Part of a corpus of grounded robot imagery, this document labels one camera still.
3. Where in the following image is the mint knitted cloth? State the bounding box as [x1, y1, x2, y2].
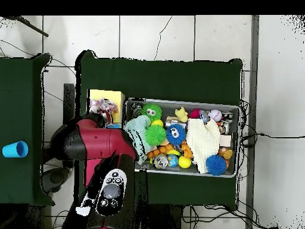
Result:
[124, 114, 153, 165]

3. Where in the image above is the cream knitted cloth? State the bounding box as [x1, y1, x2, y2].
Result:
[185, 118, 222, 174]

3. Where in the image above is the white paper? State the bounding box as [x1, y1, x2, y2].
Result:
[89, 97, 119, 120]

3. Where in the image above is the shallow grey mesh bin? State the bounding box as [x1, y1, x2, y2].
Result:
[122, 97, 240, 178]

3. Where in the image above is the wooden box with three holes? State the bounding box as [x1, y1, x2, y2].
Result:
[84, 88, 126, 188]

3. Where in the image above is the green spiky googly-eyed ball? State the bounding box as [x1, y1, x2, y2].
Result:
[141, 103, 163, 121]

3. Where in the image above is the blue spiky googly-eyed ball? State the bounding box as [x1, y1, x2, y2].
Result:
[166, 123, 187, 146]
[205, 154, 228, 177]

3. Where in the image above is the yellow foam toy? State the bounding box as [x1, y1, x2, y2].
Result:
[174, 106, 189, 123]

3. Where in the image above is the crushed silver can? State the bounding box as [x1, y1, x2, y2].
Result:
[152, 154, 169, 169]

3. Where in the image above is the globe print ball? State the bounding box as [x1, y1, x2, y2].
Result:
[166, 154, 179, 168]

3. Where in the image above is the dark green table cloth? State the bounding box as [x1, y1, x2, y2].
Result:
[74, 49, 244, 211]
[0, 53, 54, 206]

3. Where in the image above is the white baseball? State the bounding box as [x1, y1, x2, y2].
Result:
[207, 109, 223, 122]

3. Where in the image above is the black upright panel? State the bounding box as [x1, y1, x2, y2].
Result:
[63, 83, 76, 122]

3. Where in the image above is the grey stand foot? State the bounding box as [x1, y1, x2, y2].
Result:
[41, 166, 70, 194]

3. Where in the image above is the blue round object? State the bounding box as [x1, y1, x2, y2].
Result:
[2, 140, 29, 158]

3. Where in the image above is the dark rod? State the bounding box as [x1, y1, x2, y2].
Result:
[7, 15, 49, 38]

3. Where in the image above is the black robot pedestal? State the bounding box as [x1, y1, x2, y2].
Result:
[147, 205, 184, 229]

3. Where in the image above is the black power cable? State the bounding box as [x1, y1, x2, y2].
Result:
[242, 132, 305, 140]

